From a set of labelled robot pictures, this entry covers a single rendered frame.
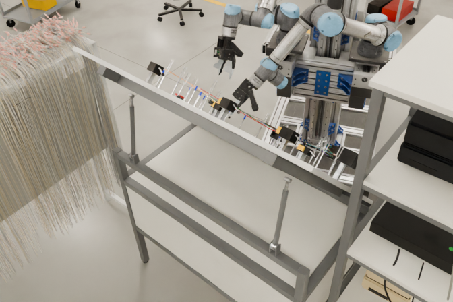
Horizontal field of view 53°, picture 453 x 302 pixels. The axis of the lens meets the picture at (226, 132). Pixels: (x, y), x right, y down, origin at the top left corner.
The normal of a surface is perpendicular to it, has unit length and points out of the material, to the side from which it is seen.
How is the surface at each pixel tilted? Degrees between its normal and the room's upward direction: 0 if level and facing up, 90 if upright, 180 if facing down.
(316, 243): 0
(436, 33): 0
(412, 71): 0
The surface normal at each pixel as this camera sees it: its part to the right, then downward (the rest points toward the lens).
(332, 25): 0.18, 0.59
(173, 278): -0.04, -0.76
